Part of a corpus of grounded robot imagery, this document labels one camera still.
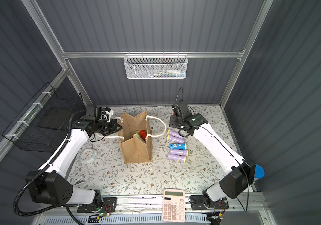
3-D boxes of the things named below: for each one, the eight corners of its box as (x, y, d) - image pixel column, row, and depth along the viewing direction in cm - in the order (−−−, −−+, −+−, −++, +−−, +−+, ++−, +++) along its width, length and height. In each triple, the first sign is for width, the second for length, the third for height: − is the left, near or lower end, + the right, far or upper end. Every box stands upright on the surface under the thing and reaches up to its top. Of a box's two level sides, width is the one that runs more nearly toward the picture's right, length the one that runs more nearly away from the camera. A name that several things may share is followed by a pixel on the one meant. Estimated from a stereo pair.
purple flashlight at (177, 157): (166, 159, 92) (167, 156, 89) (168, 154, 94) (168, 151, 91) (185, 164, 90) (186, 161, 87) (186, 159, 92) (187, 156, 89)
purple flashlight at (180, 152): (170, 153, 94) (170, 151, 91) (171, 148, 96) (171, 146, 94) (187, 158, 92) (188, 155, 89) (188, 153, 94) (189, 150, 92)
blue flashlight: (169, 151, 96) (169, 148, 92) (169, 146, 98) (169, 143, 95) (186, 151, 96) (186, 148, 92) (185, 146, 98) (186, 143, 95)
